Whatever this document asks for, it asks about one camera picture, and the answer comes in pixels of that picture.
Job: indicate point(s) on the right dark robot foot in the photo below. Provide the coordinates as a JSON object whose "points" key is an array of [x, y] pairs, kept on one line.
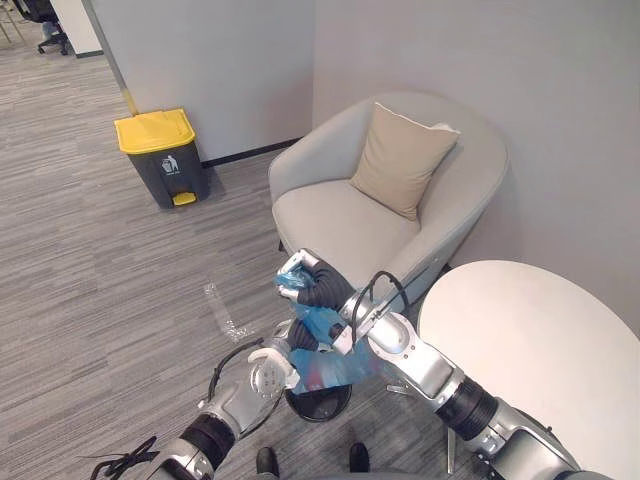
{"points": [[359, 457]]}

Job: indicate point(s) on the grey trash can yellow lid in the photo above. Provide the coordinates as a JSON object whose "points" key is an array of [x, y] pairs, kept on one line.
{"points": [[165, 165]]}

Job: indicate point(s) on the black baseboard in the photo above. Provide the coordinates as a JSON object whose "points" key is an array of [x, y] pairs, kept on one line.
{"points": [[250, 152]]}

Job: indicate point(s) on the tan square cushion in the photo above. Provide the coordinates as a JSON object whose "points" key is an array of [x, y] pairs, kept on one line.
{"points": [[400, 160]]}

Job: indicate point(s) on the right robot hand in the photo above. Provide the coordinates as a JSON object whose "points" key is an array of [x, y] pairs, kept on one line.
{"points": [[325, 285]]}

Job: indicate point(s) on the black office chair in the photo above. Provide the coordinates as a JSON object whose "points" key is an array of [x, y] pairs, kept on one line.
{"points": [[47, 25]]}

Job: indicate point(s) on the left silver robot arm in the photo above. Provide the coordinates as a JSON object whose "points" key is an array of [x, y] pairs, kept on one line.
{"points": [[225, 415]]}

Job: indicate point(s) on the clear plastic floor strip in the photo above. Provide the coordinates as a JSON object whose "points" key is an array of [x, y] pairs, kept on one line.
{"points": [[222, 315]]}

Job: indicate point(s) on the left dark robot foot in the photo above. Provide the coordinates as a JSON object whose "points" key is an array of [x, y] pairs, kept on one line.
{"points": [[266, 461]]}

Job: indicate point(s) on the dark robot foot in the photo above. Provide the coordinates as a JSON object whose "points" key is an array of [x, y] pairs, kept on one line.
{"points": [[266, 461], [359, 457]]}

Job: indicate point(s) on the silver metal table leg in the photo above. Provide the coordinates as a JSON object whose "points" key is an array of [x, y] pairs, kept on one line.
{"points": [[452, 450]]}

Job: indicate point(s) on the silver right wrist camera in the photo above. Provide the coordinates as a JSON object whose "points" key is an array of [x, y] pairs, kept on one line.
{"points": [[342, 341]]}

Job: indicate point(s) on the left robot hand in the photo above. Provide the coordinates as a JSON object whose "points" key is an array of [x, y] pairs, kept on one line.
{"points": [[302, 337]]}

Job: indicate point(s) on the round white table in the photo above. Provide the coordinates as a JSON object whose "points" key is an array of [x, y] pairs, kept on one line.
{"points": [[525, 340]]}

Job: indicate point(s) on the blue plastic trash bag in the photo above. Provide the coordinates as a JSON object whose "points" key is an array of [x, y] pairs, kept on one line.
{"points": [[330, 370]]}

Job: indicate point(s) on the small black round bin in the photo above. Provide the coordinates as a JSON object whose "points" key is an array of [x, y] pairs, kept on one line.
{"points": [[320, 404]]}

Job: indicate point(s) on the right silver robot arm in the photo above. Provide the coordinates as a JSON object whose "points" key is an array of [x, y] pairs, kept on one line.
{"points": [[430, 370]]}

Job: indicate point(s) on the beige armchair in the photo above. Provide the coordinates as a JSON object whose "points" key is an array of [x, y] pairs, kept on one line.
{"points": [[330, 220]]}

